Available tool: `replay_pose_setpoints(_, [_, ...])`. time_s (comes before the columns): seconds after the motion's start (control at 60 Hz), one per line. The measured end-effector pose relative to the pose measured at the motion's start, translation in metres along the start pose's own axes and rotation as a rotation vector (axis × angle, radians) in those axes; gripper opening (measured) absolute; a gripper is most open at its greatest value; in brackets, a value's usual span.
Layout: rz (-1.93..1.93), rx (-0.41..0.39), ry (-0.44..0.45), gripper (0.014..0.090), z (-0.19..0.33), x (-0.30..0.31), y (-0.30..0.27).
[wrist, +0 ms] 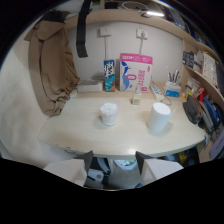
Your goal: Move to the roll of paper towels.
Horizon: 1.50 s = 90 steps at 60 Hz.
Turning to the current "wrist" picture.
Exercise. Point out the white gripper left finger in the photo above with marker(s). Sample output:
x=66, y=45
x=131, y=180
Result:
x=68, y=170

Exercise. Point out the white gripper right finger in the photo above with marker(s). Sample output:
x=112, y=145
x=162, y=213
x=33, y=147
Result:
x=156, y=168

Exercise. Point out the white paper towel roll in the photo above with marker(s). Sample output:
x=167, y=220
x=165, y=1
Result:
x=159, y=116

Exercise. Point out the black pouch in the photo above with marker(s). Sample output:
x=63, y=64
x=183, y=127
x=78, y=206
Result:
x=192, y=109

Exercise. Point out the small clear glass bottle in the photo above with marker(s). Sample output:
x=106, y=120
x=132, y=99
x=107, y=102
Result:
x=136, y=96

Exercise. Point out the white power strip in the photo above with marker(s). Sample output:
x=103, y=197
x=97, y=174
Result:
x=156, y=92

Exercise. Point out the blue and white box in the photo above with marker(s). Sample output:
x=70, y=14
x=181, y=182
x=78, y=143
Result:
x=172, y=89

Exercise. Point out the white tissue box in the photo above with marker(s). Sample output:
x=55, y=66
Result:
x=89, y=85

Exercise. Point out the pen holder cup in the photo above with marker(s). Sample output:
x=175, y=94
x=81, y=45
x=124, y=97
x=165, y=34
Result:
x=173, y=78

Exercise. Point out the pink and white milk box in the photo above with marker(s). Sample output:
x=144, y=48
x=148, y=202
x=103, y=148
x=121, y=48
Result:
x=135, y=72

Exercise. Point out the blue drink carton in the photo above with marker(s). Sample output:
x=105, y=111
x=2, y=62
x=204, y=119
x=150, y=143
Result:
x=109, y=75

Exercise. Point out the brown hanging coat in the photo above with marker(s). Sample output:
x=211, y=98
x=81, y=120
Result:
x=50, y=63

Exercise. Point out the white wall outlet with plug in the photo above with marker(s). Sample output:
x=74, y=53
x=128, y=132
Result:
x=142, y=33

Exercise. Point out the wooden wall shelf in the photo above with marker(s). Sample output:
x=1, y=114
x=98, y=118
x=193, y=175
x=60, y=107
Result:
x=133, y=18

